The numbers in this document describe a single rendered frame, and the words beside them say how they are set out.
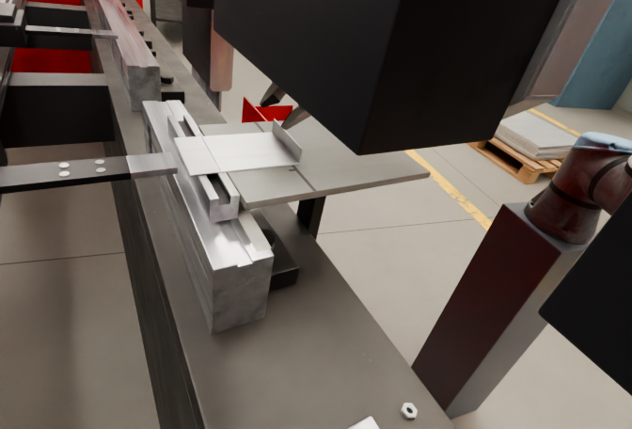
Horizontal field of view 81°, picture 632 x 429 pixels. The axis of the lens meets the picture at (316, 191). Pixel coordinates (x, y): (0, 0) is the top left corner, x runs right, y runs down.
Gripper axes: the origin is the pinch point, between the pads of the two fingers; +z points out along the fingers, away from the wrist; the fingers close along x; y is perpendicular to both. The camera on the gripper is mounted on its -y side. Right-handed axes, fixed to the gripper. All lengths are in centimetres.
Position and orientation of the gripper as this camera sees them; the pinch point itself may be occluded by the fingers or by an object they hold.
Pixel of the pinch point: (282, 112)
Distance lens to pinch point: 46.3
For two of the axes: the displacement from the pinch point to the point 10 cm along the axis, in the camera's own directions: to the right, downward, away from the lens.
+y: -5.4, -4.2, -7.3
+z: -6.9, 7.2, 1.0
